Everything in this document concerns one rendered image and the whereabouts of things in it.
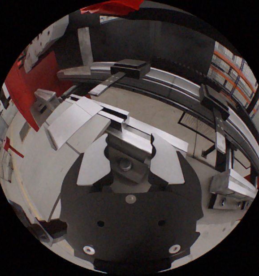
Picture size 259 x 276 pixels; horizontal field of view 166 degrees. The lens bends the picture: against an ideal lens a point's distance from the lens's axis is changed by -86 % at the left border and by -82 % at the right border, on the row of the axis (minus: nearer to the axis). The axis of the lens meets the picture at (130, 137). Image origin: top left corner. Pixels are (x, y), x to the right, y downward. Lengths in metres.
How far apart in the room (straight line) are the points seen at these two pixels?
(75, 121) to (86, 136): 0.05
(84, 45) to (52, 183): 0.23
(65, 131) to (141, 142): 0.15
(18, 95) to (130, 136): 1.00
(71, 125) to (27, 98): 0.88
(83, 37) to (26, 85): 0.90
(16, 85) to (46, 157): 0.89
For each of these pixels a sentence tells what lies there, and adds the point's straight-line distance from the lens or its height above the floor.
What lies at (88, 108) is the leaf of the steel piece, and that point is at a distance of 0.22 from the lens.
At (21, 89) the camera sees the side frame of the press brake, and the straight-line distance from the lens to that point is 1.03.
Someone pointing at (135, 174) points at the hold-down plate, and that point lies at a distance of 0.24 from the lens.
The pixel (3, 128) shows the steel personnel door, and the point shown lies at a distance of 7.79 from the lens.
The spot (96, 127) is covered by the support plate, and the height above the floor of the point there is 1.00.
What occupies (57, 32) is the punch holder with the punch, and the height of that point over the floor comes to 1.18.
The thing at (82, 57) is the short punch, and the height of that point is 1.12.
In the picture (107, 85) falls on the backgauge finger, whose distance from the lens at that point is 0.28.
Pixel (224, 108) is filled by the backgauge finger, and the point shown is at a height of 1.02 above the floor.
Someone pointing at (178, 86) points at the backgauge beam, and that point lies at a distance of 0.37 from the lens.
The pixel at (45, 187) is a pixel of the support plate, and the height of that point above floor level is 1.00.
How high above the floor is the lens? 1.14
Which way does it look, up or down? 60 degrees down
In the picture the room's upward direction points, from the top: 1 degrees counter-clockwise
